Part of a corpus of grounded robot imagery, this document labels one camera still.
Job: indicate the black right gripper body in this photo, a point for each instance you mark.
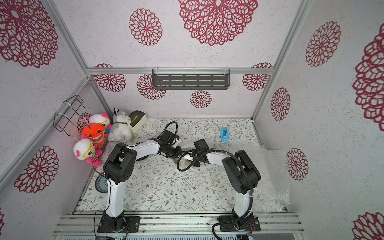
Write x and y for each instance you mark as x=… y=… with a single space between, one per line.
x=196 y=154

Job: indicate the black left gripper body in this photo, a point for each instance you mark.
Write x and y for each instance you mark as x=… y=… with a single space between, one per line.
x=173 y=152

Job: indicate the clear bubble wrap sheet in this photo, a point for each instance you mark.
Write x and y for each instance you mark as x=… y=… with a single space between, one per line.
x=208 y=188

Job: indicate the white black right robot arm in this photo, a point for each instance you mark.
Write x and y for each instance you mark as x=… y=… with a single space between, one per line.
x=241 y=172

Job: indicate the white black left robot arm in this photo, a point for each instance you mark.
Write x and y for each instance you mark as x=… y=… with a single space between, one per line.
x=120 y=165

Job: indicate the black dinner plate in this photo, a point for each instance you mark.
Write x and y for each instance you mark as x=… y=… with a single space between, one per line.
x=141 y=157

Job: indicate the floral table mat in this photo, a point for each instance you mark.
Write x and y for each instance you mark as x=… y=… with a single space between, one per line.
x=157 y=185

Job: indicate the blue tape dispenser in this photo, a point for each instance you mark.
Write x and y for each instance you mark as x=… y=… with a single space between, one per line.
x=225 y=134

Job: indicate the grey white husky plush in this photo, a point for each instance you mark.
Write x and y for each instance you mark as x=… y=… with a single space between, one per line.
x=121 y=127

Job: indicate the white pink plush toy top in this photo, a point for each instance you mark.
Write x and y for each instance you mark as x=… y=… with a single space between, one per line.
x=102 y=119

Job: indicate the blue patterned green plate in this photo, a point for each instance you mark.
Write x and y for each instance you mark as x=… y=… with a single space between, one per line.
x=101 y=184

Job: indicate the orange red plush toy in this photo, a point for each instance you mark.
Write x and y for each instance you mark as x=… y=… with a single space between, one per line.
x=94 y=132

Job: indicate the white plush with yellow glasses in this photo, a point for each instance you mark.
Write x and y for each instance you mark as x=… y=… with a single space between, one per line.
x=86 y=150

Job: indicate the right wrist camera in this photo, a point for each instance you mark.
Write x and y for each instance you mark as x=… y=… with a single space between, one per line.
x=201 y=146

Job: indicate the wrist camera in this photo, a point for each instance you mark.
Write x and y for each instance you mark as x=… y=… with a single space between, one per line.
x=201 y=146
x=169 y=137

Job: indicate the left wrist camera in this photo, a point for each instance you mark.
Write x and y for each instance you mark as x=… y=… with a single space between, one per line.
x=169 y=137

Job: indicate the grey wall shelf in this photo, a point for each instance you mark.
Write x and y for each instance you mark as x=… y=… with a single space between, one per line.
x=191 y=80

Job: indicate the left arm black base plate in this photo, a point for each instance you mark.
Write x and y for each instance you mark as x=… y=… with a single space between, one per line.
x=118 y=224

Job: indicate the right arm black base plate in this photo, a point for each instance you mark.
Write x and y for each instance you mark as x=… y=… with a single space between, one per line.
x=233 y=224

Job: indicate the black wire basket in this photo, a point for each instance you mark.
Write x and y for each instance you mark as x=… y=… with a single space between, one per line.
x=72 y=120

